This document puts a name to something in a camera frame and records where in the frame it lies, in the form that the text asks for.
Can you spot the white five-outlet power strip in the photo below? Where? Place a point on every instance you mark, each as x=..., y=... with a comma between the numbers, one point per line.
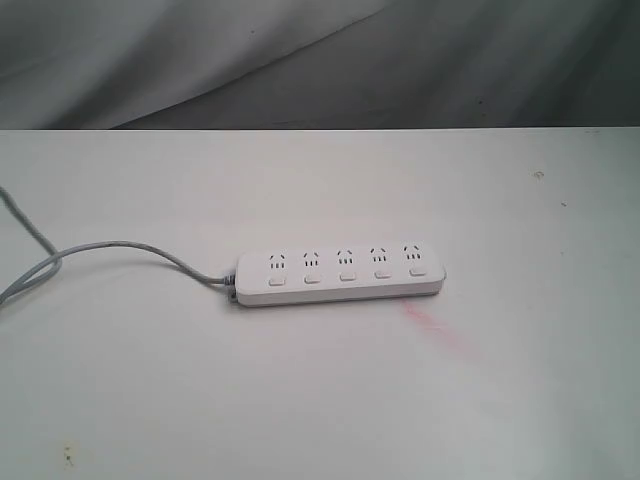
x=315, y=274

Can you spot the grey backdrop cloth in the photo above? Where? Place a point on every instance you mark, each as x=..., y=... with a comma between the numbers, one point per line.
x=318, y=64

